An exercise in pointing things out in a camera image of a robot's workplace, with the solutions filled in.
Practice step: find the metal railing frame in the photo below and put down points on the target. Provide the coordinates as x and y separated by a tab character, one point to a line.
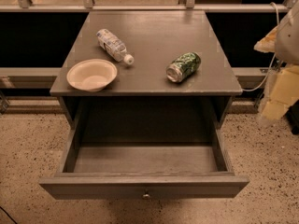
149	0

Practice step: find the white paper bowl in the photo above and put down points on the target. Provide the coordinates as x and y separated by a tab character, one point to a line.
91	75

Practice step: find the clear plastic water bottle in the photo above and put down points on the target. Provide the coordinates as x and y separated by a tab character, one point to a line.
114	46

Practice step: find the grey top drawer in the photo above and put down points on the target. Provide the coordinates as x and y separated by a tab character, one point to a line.
123	147

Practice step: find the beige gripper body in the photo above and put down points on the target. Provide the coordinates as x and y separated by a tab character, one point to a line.
289	37

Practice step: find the grey wooden cabinet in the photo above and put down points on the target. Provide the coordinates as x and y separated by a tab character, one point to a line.
155	38

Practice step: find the green soda can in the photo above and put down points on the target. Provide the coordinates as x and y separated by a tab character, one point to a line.
183	66

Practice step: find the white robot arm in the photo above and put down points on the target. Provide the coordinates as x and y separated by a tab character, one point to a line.
291	19

